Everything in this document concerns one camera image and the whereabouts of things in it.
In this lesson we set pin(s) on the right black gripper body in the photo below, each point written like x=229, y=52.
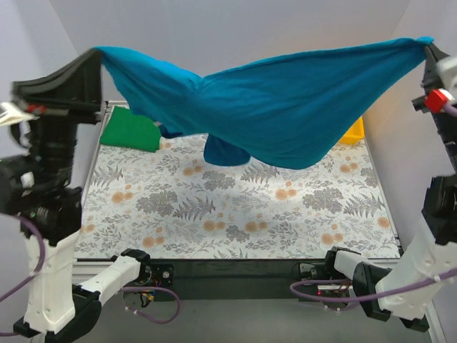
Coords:
x=432, y=51

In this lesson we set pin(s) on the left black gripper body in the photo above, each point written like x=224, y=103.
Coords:
x=57, y=108

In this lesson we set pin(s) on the yellow plastic tray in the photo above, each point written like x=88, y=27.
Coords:
x=354, y=134

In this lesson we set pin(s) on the blue t shirt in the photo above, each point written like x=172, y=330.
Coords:
x=287, y=111

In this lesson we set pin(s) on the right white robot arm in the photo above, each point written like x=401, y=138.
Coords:
x=430, y=259

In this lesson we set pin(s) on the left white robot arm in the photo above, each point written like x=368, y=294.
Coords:
x=43, y=117

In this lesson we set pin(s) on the folded green t shirt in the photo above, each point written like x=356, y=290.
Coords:
x=127, y=130

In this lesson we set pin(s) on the floral table mat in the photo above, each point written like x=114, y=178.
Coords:
x=172, y=204

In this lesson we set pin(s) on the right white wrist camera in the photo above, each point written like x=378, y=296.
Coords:
x=443, y=98

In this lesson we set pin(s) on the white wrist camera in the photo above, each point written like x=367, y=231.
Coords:
x=443, y=98
x=11, y=114

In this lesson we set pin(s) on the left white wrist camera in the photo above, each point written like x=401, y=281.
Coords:
x=11, y=114

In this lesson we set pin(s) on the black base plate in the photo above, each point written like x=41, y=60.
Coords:
x=223, y=279

